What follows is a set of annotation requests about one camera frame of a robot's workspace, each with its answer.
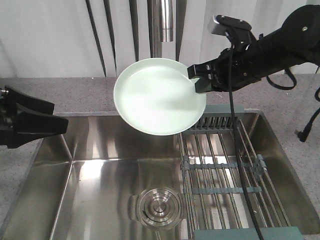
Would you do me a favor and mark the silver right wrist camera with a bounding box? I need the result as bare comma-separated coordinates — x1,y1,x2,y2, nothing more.
207,15,252,36

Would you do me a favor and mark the black right camera cable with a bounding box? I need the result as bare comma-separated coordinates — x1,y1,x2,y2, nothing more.
224,24,266,240

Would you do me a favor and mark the round steel sink drain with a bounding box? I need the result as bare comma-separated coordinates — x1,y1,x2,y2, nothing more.
135,188,183,230

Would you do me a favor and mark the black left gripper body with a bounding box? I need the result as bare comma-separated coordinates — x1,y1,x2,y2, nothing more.
0,86,15,145

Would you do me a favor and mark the light green round plate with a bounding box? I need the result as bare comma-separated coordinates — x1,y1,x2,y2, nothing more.
113,58,207,136

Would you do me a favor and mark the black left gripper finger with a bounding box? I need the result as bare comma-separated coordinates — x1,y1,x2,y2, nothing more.
4,85,55,115
7,110,69,149

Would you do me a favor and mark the white pleated curtain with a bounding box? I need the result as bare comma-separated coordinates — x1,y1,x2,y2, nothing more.
0,0,308,78

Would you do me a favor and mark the stainless steel sink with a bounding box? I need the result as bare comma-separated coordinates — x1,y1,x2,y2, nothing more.
0,109,320,240

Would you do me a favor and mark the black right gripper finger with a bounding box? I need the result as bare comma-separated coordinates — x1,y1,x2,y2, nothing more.
187,62,220,80
194,76,217,94

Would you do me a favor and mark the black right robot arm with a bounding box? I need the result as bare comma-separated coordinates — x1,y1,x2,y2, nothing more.
187,4,320,93

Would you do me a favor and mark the stainless steel faucet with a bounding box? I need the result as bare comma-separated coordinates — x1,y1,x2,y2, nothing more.
147,0,176,60

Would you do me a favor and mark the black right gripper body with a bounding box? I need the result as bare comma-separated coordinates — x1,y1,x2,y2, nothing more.
209,32,261,92

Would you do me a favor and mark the teal metal dish rack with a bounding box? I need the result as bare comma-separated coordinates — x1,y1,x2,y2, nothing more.
178,104,303,240

